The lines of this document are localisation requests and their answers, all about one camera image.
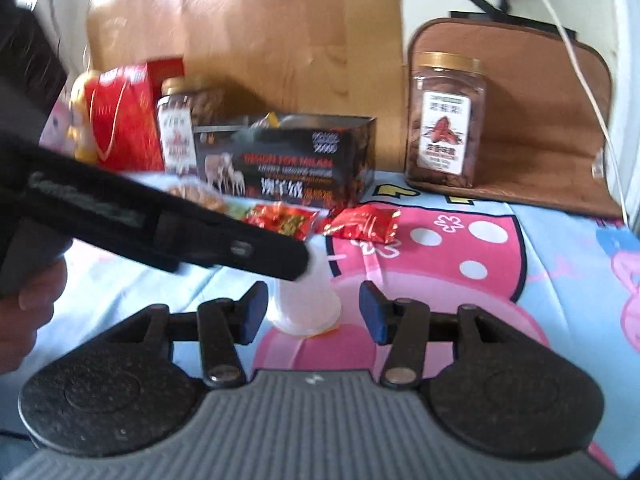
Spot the red and green snack packet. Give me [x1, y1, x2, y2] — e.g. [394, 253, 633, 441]
[240, 201, 319, 237]

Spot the red gift box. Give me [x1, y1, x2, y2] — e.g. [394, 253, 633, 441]
[82, 57, 186, 173]

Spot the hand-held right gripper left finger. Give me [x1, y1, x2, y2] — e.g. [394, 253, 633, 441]
[107, 281, 270, 390]

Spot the tall jar with gold lid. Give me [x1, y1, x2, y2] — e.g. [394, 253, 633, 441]
[406, 51, 486, 189]

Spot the black strap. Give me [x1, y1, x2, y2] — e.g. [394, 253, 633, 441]
[449, 0, 576, 28]

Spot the nut jar with gold lid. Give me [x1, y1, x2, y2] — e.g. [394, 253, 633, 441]
[156, 77, 226, 177]

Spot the wooden headboard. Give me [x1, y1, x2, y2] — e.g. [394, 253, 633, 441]
[86, 0, 407, 173]

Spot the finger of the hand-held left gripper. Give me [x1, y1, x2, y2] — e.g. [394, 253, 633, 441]
[157, 202, 311, 282]

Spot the clear cookie packet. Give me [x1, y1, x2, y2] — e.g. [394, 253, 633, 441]
[165, 177, 228, 216]

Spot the white cable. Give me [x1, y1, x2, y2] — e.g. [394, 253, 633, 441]
[515, 0, 630, 223]

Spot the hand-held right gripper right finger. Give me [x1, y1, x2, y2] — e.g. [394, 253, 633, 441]
[359, 281, 522, 390]

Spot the dark cloth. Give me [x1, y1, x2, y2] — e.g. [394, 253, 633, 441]
[0, 0, 68, 116]

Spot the yellow plush toy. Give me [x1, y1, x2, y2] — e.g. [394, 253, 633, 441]
[67, 71, 101, 163]

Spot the person's left hand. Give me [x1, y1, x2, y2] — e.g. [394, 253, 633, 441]
[0, 259, 68, 376]

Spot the translucent plastic cup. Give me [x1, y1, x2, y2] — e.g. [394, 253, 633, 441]
[267, 249, 343, 337]

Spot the black printed cardboard box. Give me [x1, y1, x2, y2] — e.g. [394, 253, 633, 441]
[192, 114, 377, 209]

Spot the brown padded mat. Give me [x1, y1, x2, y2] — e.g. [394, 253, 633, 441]
[404, 17, 623, 220]

